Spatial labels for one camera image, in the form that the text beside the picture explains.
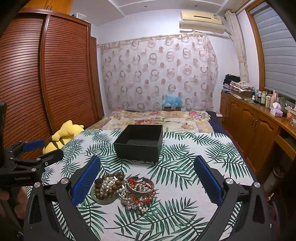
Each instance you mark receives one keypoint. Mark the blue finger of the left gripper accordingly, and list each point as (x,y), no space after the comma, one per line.
(18,149)
(49,159)

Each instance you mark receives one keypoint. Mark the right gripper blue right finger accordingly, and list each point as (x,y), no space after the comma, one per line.
(252,222)

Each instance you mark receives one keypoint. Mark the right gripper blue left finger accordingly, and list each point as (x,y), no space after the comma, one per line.
(41,222)

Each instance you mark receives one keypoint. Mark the black open jewelry box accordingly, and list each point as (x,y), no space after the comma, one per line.
(140,143)

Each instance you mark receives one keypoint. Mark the person's left hand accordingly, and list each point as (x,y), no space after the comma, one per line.
(20,202)

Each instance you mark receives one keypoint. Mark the yellow plush toy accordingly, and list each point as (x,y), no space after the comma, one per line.
(59,139)

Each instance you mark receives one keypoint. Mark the brown louvered wardrobe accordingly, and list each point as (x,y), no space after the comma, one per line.
(49,75)

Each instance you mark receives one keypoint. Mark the palm leaf print bedspread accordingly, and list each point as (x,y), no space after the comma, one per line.
(145,200)

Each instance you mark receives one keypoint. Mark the wooden sideboard cabinet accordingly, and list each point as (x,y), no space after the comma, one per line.
(264,140)

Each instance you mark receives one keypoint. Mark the pink tissue box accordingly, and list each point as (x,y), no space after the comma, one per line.
(275,110)

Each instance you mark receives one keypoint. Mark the floral quilt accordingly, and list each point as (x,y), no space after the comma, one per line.
(172,121)

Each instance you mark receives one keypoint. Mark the bottles on sideboard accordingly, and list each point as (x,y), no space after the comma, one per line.
(269,100)

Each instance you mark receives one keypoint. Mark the circle patterned curtain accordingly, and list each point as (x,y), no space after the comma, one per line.
(139,73)

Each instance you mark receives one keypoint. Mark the stack of folded clothes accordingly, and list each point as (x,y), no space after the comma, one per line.
(237,88)

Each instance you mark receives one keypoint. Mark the blue plush toy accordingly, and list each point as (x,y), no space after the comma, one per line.
(172,101)

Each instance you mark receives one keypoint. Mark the grey window blind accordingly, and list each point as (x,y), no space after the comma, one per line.
(278,46)

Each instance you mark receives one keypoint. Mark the beige wall air conditioner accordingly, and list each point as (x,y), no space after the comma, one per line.
(200,21)

